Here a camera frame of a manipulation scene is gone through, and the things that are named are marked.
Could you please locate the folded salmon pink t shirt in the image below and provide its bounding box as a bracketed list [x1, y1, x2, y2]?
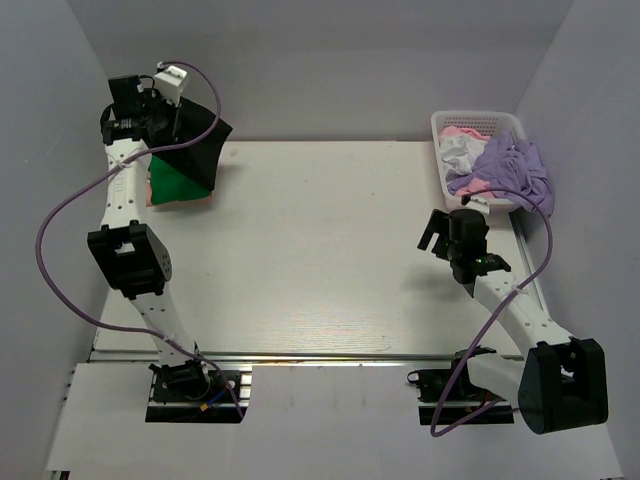
[146, 181, 212, 207]

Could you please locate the black t shirt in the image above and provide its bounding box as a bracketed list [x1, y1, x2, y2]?
[153, 98, 232, 192]

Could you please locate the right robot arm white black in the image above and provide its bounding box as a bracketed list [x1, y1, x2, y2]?
[407, 209, 609, 434]

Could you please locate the purple t shirt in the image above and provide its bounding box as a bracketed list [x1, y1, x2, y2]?
[472, 131, 554, 216]

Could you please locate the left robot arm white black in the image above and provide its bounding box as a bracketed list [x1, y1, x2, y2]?
[87, 66, 212, 399]

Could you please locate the folded green t shirt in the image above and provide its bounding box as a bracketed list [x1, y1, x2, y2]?
[147, 156, 211, 206]

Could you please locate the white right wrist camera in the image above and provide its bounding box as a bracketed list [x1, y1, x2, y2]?
[460, 194, 491, 216]

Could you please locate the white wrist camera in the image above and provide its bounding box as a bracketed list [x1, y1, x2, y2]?
[153, 62, 188, 107]
[460, 194, 491, 216]

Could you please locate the aluminium rail at table edge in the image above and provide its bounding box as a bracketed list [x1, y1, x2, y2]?
[87, 229, 567, 367]

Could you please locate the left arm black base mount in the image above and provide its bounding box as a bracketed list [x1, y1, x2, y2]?
[149, 360, 242, 404]

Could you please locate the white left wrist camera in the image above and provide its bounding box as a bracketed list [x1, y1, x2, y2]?
[153, 62, 188, 107]

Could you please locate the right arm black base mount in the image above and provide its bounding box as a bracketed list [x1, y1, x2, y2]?
[406, 369, 496, 406]

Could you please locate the pink t shirt in basket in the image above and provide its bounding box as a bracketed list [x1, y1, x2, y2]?
[439, 126, 490, 196]

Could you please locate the white t shirt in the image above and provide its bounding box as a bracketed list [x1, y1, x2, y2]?
[439, 134, 488, 182]

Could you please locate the white plastic laundry basket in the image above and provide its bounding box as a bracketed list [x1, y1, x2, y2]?
[431, 110, 527, 210]

